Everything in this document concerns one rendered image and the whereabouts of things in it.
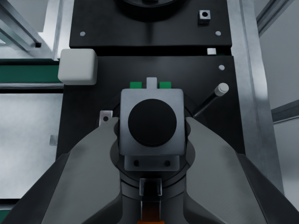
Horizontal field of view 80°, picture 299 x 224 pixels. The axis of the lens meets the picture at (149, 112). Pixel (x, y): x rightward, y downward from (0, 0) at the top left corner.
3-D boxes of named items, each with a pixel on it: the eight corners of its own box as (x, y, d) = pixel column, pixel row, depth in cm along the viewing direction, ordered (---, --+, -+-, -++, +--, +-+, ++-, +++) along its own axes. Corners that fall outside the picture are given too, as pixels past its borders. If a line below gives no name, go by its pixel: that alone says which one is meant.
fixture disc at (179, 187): (209, 198, 21) (215, 203, 19) (91, 198, 21) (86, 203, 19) (201, 87, 25) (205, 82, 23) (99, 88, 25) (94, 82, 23)
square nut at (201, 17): (208, 23, 27) (211, 18, 26) (198, 23, 27) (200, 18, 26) (208, 14, 27) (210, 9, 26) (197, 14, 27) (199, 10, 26)
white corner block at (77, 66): (100, 90, 27) (91, 78, 23) (69, 90, 27) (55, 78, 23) (102, 61, 28) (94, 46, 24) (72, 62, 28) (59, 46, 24)
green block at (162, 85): (167, 106, 22) (171, 93, 17) (157, 106, 22) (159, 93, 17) (166, 97, 22) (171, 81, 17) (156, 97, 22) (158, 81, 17)
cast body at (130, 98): (175, 168, 17) (191, 177, 10) (128, 168, 17) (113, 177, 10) (172, 85, 19) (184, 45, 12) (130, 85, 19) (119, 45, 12)
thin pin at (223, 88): (199, 116, 22) (229, 92, 13) (192, 116, 22) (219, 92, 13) (199, 110, 22) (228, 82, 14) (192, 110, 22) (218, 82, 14)
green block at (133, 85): (143, 106, 22) (142, 93, 17) (134, 106, 22) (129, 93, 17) (143, 97, 22) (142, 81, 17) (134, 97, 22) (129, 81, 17)
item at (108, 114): (114, 129, 21) (111, 127, 20) (102, 129, 21) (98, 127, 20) (115, 113, 22) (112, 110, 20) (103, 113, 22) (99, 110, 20)
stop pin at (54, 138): (70, 146, 27) (58, 145, 23) (63, 146, 27) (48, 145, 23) (72, 137, 28) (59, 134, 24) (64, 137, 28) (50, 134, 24)
